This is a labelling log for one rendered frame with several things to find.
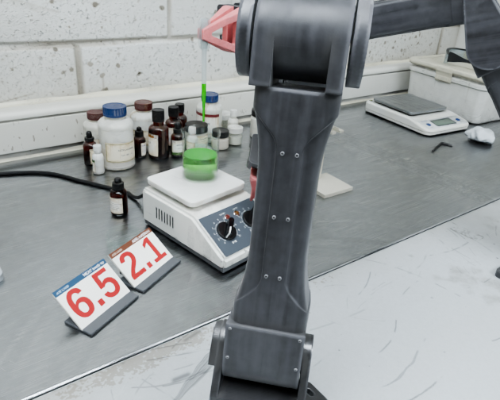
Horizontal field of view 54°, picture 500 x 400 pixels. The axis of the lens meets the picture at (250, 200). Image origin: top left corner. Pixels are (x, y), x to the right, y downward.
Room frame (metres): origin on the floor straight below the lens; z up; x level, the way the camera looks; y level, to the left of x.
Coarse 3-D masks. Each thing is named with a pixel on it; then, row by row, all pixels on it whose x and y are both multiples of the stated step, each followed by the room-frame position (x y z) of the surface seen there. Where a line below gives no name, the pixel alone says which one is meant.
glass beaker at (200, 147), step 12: (192, 132) 0.77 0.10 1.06; (204, 132) 0.78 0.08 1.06; (216, 132) 0.77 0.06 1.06; (192, 144) 0.72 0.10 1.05; (204, 144) 0.72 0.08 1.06; (216, 144) 0.73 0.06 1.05; (192, 156) 0.72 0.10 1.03; (204, 156) 0.72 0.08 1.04; (216, 156) 0.73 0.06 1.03; (192, 168) 0.72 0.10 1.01; (204, 168) 0.72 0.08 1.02; (216, 168) 0.74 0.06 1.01; (192, 180) 0.72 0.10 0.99; (204, 180) 0.72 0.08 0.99
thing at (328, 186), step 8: (336, 128) 0.94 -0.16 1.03; (320, 176) 0.95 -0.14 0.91; (328, 176) 0.97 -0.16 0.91; (320, 184) 0.93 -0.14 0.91; (328, 184) 0.93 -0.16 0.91; (336, 184) 0.93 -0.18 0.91; (344, 184) 0.93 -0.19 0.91; (320, 192) 0.89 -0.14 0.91; (328, 192) 0.89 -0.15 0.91; (336, 192) 0.90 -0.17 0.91; (344, 192) 0.91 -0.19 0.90
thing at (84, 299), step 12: (96, 276) 0.53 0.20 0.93; (108, 276) 0.54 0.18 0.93; (72, 288) 0.50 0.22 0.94; (84, 288) 0.51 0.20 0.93; (96, 288) 0.52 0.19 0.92; (108, 288) 0.53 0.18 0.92; (120, 288) 0.54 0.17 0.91; (72, 300) 0.48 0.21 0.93; (84, 300) 0.49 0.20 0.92; (96, 300) 0.50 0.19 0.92; (108, 300) 0.51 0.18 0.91; (72, 312) 0.47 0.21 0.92; (84, 312) 0.48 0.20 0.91; (96, 312) 0.49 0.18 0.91
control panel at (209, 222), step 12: (240, 204) 0.71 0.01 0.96; (252, 204) 0.72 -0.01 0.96; (216, 216) 0.66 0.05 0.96; (240, 216) 0.68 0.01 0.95; (204, 228) 0.63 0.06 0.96; (216, 228) 0.64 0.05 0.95; (240, 228) 0.66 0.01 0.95; (216, 240) 0.62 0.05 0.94; (228, 240) 0.63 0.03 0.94; (240, 240) 0.64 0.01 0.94; (228, 252) 0.61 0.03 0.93
